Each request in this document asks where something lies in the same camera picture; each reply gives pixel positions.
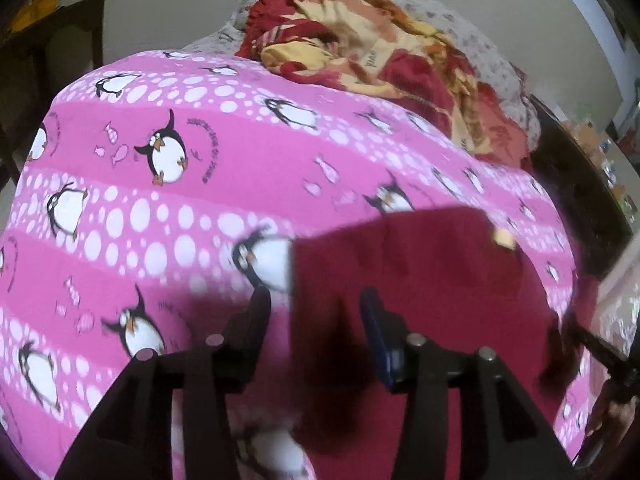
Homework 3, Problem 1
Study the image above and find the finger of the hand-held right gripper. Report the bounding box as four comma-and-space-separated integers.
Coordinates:
566, 317, 640, 403

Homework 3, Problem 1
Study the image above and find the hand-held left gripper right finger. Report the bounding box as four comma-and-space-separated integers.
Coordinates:
360, 287, 576, 480

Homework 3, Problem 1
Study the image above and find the pink penguin print bedsheet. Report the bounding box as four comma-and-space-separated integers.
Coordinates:
0, 50, 601, 480

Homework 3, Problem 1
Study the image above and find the dark wooden side table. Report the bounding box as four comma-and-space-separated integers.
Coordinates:
529, 94, 633, 273

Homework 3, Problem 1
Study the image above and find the red and yellow blanket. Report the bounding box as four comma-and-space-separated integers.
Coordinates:
235, 0, 536, 171

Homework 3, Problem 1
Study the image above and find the dark wooden cabinet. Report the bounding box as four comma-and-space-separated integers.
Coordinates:
0, 0, 108, 186

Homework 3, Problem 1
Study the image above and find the yellow box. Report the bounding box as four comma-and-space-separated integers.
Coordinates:
10, 0, 61, 32

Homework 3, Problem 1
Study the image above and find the maroon small garment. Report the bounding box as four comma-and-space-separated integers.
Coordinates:
290, 207, 581, 480

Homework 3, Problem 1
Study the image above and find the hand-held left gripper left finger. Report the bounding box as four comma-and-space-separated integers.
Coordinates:
55, 285, 273, 480

